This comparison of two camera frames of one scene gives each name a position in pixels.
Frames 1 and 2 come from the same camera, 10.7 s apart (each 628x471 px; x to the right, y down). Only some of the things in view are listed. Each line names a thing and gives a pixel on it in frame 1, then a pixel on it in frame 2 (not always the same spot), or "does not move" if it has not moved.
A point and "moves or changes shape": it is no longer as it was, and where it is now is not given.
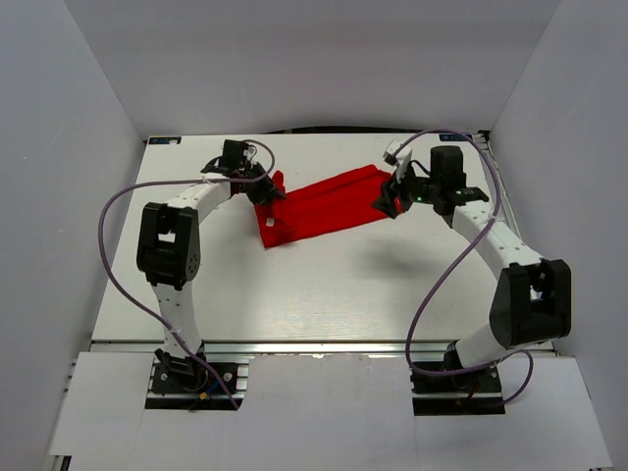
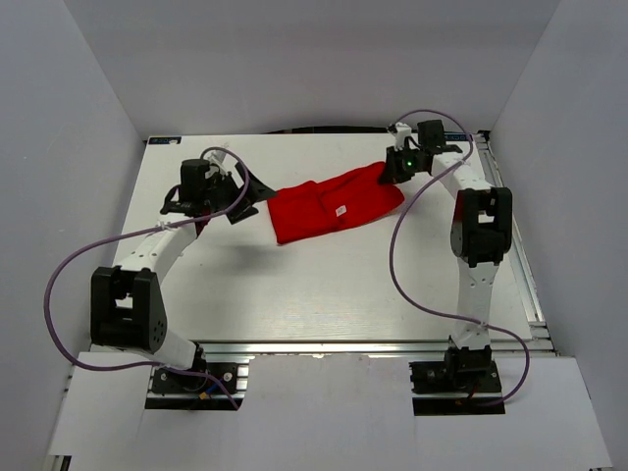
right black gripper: [385, 202] to [391, 174]
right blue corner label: [454, 137] does not move
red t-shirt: [334, 204] moves or changes shape
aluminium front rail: [306, 347] does not move
